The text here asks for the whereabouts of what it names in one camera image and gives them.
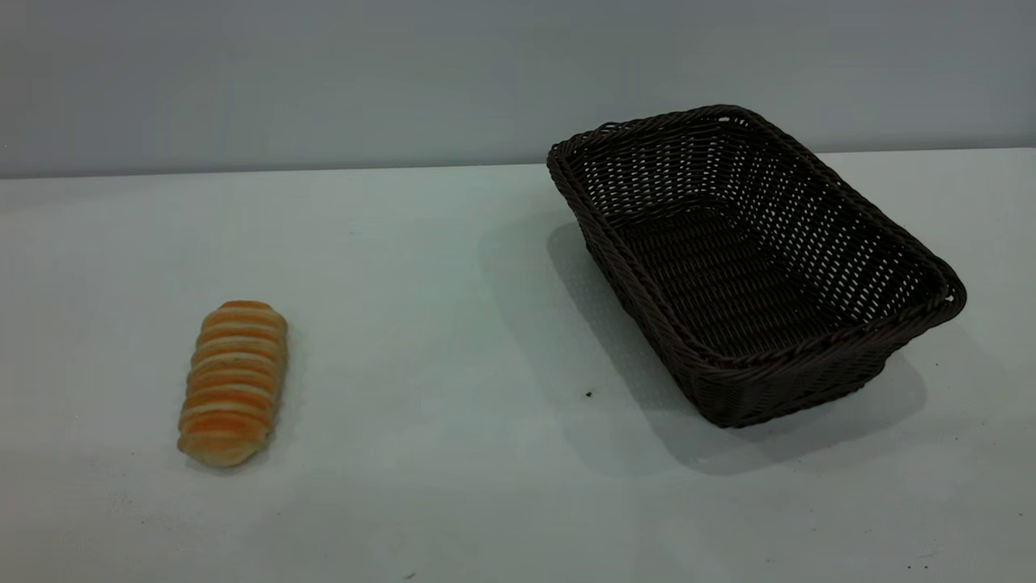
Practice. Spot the dark brown wicker basket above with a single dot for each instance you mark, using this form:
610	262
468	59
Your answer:
728	275

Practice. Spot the orange striped bread roll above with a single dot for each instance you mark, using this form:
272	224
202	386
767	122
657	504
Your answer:
233	385

